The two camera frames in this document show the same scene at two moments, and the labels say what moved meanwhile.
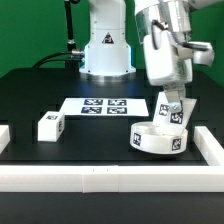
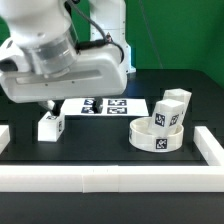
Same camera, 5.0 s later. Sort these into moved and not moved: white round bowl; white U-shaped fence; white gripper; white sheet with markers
Moved: white gripper; white round bowl
Not moved: white sheet with markers; white U-shaped fence
